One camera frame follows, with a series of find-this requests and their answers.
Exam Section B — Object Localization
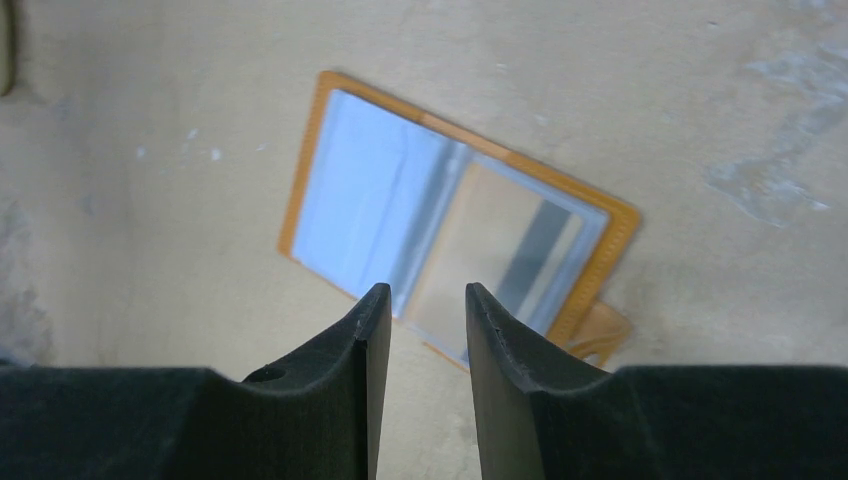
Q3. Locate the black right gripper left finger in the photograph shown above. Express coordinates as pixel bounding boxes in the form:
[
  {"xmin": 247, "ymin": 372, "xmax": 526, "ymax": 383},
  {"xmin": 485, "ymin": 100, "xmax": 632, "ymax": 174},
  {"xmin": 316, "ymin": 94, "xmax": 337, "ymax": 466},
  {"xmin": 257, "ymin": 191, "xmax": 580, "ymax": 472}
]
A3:
[{"xmin": 1, "ymin": 283, "xmax": 392, "ymax": 479}]

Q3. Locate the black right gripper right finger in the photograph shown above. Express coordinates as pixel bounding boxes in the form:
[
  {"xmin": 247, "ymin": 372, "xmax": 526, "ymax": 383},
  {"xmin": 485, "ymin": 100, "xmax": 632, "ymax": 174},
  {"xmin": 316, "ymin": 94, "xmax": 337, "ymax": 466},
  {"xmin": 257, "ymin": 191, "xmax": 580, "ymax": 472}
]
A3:
[{"xmin": 466, "ymin": 283, "xmax": 847, "ymax": 479}]

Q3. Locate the orange leather card holder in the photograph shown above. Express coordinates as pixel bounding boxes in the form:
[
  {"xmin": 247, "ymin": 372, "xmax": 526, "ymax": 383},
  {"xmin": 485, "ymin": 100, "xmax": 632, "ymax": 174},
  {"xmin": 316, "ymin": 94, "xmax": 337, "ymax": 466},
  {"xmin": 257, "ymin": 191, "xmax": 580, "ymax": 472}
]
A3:
[{"xmin": 278, "ymin": 71, "xmax": 641, "ymax": 367}]

